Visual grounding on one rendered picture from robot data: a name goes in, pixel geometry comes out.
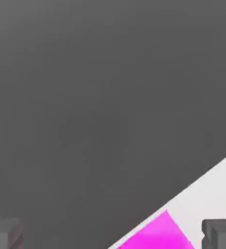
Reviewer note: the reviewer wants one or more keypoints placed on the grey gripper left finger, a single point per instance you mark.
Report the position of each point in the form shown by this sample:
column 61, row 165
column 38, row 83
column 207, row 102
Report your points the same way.
column 2, row 234

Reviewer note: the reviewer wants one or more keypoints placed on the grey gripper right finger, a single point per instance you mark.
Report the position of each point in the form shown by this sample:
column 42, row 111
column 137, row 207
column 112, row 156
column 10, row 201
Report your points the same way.
column 219, row 235

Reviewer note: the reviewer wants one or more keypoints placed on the large magenta box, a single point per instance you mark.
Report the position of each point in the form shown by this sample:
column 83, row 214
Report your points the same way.
column 157, row 233

